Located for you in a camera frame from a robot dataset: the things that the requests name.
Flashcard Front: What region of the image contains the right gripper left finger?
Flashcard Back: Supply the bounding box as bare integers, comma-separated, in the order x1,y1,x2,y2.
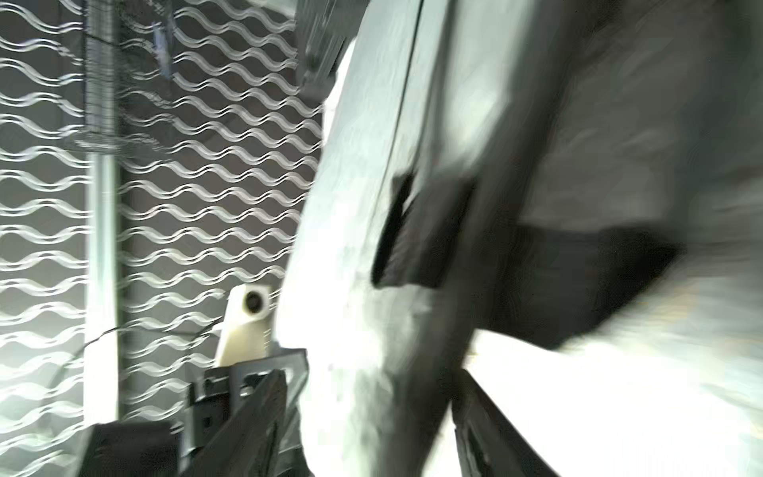
181,371,287,477

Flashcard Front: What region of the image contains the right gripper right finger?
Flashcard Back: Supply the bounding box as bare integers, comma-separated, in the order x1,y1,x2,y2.
451,370,556,477

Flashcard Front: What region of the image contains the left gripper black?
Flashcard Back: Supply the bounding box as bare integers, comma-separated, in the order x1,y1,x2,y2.
72,349,310,476

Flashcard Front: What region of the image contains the grey laptop bag far left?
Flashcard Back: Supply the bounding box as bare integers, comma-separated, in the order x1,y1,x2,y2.
276,1,762,476

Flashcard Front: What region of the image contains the black plastic tool case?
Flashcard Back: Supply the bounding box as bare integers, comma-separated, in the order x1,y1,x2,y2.
295,0,370,103

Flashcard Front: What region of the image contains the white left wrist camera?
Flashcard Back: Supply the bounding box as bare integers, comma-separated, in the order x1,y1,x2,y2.
214,283,273,368

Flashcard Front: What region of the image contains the black wire basket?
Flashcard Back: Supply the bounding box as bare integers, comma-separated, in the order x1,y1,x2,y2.
70,0,180,156

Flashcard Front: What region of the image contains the aluminium frame profile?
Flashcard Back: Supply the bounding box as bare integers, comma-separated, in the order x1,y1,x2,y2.
83,1,119,425

